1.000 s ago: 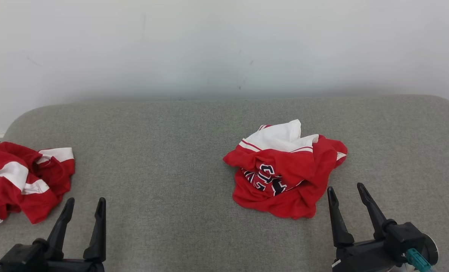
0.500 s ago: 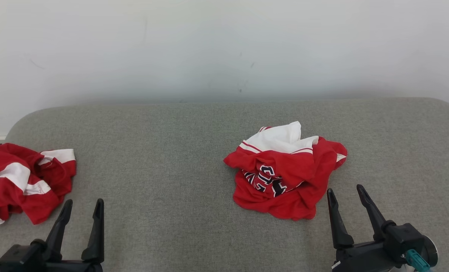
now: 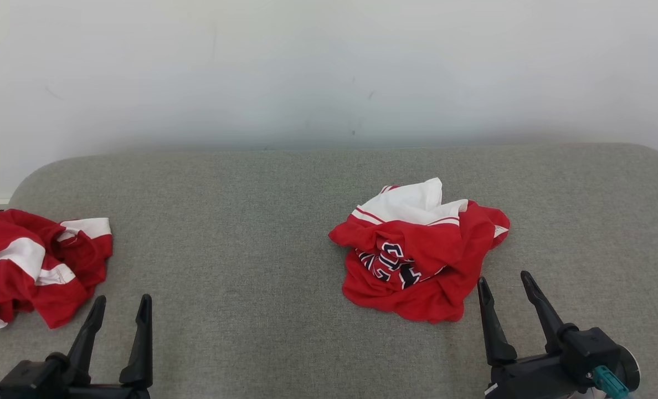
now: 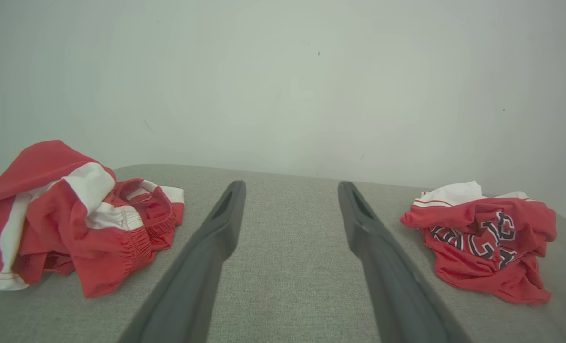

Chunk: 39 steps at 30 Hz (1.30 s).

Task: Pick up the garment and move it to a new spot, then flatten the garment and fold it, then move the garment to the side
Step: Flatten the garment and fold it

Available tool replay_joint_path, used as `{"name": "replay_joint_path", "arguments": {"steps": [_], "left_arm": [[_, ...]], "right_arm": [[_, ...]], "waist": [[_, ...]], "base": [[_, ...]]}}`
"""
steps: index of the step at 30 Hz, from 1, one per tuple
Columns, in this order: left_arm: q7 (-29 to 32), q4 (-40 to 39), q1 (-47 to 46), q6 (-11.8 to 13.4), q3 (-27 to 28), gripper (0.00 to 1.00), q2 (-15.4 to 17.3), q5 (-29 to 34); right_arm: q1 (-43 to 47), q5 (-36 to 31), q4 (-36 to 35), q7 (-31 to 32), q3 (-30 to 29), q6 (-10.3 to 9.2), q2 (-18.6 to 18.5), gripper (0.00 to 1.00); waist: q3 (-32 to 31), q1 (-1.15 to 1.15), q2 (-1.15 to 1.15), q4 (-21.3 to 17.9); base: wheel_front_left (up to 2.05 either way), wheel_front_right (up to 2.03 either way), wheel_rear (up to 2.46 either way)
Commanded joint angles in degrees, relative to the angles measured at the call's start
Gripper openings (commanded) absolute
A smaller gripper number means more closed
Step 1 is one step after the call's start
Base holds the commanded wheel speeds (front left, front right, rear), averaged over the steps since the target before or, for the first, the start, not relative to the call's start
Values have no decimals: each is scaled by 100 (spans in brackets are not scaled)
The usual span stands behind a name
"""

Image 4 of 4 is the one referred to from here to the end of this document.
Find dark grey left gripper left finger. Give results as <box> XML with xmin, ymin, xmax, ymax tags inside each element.
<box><xmin>117</xmin><ymin>180</ymin><xmax>246</xmax><ymax>343</ymax></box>

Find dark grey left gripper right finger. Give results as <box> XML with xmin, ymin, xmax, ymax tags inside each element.
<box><xmin>338</xmin><ymin>181</ymin><xmax>474</xmax><ymax>343</ymax></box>

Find red shorts with white stripes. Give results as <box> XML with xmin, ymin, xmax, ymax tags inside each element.
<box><xmin>0</xmin><ymin>140</ymin><xmax>186</xmax><ymax>299</ymax></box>

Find red jersey with navy lettering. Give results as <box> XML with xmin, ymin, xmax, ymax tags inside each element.
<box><xmin>400</xmin><ymin>180</ymin><xmax>558</xmax><ymax>305</ymax></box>

